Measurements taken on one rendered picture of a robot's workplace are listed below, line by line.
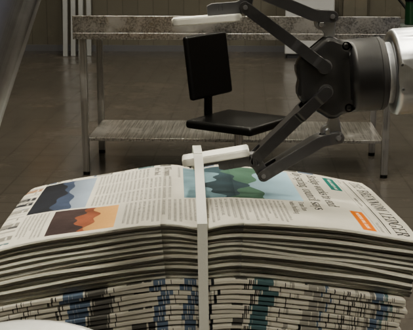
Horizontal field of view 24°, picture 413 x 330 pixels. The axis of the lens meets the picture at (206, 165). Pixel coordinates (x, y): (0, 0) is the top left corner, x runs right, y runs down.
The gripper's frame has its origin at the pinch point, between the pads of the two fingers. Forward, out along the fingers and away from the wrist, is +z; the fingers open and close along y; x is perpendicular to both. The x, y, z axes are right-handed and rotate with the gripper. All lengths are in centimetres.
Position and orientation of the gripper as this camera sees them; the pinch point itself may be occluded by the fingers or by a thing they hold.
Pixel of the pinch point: (188, 88)
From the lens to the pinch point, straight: 98.1
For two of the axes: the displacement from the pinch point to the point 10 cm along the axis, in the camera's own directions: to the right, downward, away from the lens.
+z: -10.0, 0.8, 0.0
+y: 0.8, 9.8, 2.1
